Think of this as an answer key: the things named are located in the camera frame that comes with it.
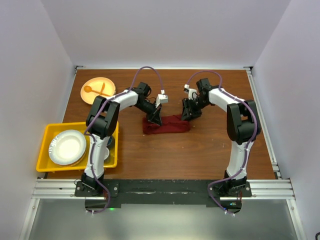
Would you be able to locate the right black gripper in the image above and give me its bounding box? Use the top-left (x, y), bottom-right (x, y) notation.
top-left (181, 97), bottom-right (210, 122)

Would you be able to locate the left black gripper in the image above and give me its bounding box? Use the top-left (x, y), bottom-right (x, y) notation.
top-left (135, 100), bottom-right (162, 126)

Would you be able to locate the dark red cloth napkin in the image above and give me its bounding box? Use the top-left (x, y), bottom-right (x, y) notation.
top-left (142, 114), bottom-right (191, 135)

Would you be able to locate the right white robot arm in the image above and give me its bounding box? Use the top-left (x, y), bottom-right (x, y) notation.
top-left (181, 78), bottom-right (261, 197)

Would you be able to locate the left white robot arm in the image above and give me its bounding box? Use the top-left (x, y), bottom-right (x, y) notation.
top-left (81, 82), bottom-right (168, 196)

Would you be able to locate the dark blue mug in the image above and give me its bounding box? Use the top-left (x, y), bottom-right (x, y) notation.
top-left (106, 136), bottom-right (115, 148)

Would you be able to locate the grey white mug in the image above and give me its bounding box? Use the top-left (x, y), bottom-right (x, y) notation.
top-left (103, 147), bottom-right (110, 161)

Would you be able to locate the orange plastic fork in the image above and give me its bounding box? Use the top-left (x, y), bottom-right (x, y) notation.
top-left (99, 82), bottom-right (106, 96)

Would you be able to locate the orange round plate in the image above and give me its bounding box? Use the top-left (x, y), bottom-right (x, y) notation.
top-left (80, 77), bottom-right (116, 105)

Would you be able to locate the orange plastic spoon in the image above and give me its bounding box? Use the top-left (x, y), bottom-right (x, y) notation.
top-left (83, 85), bottom-right (110, 97)

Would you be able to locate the white paper plate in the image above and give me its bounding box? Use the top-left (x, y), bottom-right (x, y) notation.
top-left (48, 129), bottom-right (87, 166)

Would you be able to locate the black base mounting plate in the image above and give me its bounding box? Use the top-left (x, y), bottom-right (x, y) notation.
top-left (74, 178), bottom-right (252, 209)

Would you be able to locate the yellow plastic bin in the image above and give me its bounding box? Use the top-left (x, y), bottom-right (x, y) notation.
top-left (36, 122), bottom-right (119, 173)

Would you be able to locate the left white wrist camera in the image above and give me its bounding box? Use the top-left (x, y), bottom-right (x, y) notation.
top-left (155, 89), bottom-right (169, 107)

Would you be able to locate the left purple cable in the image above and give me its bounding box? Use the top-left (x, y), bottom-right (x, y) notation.
top-left (83, 65), bottom-right (165, 215)

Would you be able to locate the purple cable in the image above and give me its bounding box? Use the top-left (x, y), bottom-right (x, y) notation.
top-left (185, 70), bottom-right (257, 215)
top-left (83, 65), bottom-right (165, 215)

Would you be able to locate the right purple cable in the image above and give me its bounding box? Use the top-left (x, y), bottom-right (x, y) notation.
top-left (185, 70), bottom-right (257, 215)

